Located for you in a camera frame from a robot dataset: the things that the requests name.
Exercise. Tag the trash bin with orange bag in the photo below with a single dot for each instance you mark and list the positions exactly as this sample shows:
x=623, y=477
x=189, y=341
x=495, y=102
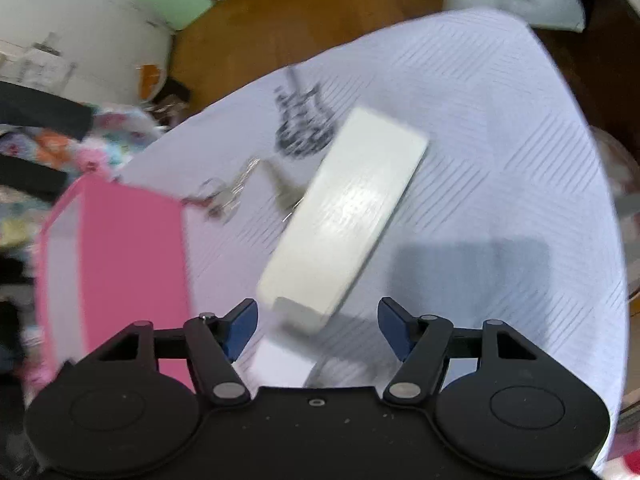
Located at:
x=150, y=80

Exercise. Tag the pink cardboard box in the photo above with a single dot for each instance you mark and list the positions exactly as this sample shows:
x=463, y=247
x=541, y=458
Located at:
x=135, y=280

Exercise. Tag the floral quilt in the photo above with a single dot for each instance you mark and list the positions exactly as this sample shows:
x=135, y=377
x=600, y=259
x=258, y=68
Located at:
x=45, y=145

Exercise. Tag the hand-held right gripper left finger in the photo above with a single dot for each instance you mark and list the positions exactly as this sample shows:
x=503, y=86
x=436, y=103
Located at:
x=242, y=327

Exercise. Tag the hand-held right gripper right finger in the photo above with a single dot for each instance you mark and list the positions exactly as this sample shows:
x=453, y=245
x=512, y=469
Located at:
x=392, y=327

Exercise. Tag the cream remote control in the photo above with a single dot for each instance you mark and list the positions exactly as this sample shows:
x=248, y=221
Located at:
x=345, y=220

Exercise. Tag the white door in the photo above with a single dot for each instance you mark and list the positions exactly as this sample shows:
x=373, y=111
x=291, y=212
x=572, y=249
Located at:
x=75, y=20

